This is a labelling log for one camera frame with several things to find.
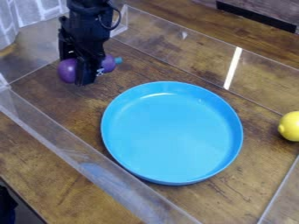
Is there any purple toy eggplant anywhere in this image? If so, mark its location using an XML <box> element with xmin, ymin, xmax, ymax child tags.
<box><xmin>58</xmin><ymin>54</ymin><xmax>123</xmax><ymax>83</ymax></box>

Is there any clear acrylic enclosure wall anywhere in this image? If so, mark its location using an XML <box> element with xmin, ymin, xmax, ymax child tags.
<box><xmin>0</xmin><ymin>0</ymin><xmax>299</xmax><ymax>224</ymax></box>

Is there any yellow lemon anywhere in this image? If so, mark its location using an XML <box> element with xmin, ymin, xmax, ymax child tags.
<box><xmin>278</xmin><ymin>111</ymin><xmax>299</xmax><ymax>142</ymax></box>

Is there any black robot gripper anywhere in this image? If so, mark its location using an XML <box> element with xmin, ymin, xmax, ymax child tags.
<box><xmin>59</xmin><ymin>0</ymin><xmax>115</xmax><ymax>86</ymax></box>

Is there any white patterned curtain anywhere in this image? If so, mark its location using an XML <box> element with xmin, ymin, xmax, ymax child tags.
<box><xmin>0</xmin><ymin>0</ymin><xmax>69</xmax><ymax>50</ymax></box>

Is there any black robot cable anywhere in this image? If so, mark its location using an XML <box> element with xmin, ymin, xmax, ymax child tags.
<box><xmin>98</xmin><ymin>5</ymin><xmax>123</xmax><ymax>32</ymax></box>

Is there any blue round tray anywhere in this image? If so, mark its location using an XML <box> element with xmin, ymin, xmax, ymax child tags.
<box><xmin>101</xmin><ymin>81</ymin><xmax>244</xmax><ymax>186</ymax></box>

